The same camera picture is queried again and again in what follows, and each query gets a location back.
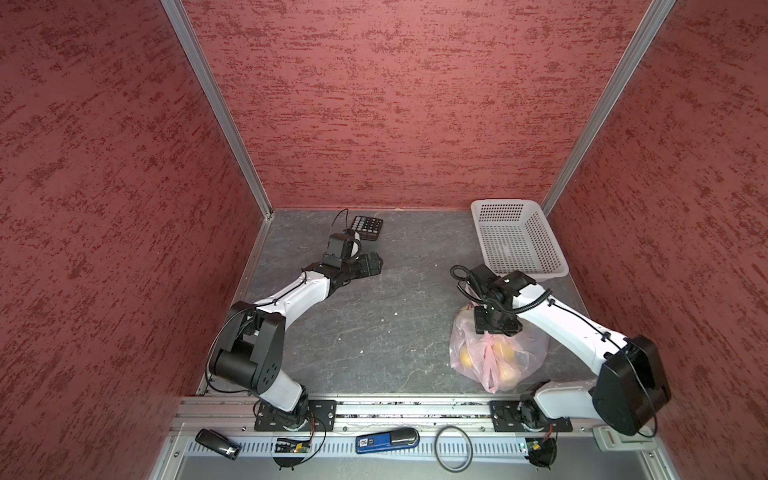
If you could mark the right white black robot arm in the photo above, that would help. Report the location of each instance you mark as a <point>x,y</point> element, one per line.
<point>629,386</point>

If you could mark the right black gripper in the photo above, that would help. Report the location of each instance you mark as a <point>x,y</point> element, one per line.
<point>509,327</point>

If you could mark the right aluminium corner post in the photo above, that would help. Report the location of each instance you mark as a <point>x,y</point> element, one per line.
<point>640,42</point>

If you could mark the aluminium front rail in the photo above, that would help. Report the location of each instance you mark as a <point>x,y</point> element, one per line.
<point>450,427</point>

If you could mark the left circuit board connector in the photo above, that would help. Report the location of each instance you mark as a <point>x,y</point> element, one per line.
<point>289,453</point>

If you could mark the blue black device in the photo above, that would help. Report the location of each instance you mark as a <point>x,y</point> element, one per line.
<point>402,438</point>

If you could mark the left aluminium corner post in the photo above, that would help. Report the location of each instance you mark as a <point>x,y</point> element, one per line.
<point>184,31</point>

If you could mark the black calculator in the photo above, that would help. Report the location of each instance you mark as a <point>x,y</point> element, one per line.
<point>366,227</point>

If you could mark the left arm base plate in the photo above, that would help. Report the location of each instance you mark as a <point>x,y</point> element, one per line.
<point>320,413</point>

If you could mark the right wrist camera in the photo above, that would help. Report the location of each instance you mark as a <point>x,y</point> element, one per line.
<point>481,280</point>

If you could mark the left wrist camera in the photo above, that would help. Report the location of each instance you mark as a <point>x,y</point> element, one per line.
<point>341,247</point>

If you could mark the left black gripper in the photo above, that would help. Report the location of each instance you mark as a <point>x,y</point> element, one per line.
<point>375,266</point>

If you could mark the white plastic basket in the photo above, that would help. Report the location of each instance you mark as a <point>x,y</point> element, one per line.
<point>514,235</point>

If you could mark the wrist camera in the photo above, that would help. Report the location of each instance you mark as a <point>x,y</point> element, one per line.
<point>481,280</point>
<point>341,247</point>

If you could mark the aluminium corner post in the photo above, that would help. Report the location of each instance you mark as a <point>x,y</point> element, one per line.
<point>640,42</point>
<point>184,31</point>

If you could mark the pink plastic bag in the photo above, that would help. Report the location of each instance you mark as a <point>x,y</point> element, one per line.
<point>531,344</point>

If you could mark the right circuit board connector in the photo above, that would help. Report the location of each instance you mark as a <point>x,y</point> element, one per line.
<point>542,453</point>

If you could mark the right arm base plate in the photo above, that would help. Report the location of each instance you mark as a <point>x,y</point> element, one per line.
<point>514,416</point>

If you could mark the grey plastic holder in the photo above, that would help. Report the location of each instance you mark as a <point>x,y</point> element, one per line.
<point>610,440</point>

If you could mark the yellow fruit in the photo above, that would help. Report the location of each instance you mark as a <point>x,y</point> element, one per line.
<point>496,370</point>

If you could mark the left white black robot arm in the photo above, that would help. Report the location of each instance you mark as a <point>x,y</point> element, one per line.
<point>248,350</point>

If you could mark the black small device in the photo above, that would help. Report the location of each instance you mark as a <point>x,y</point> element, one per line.
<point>218,443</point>

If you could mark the circuit board connector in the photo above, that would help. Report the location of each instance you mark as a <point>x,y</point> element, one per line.
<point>542,453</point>
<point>289,453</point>

